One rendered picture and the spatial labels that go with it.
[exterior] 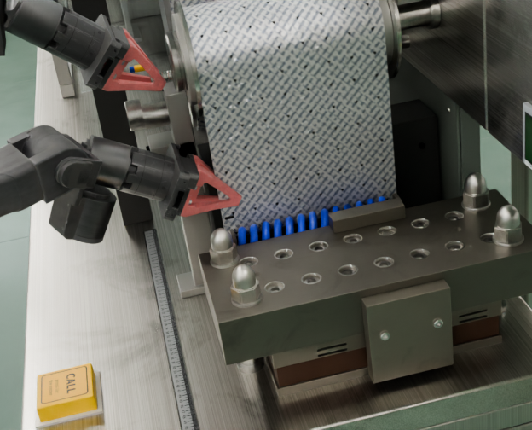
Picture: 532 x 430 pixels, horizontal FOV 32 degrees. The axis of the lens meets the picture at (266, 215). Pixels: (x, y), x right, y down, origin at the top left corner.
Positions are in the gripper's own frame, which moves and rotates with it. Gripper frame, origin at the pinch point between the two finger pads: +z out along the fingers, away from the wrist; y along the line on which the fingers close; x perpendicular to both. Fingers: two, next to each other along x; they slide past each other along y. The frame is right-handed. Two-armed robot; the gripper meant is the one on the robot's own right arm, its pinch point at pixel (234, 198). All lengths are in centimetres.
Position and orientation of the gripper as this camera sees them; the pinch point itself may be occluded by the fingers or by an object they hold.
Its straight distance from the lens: 118.5
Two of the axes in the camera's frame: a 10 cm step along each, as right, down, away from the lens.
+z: 9.1, 2.5, 3.4
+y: 2.1, 4.4, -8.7
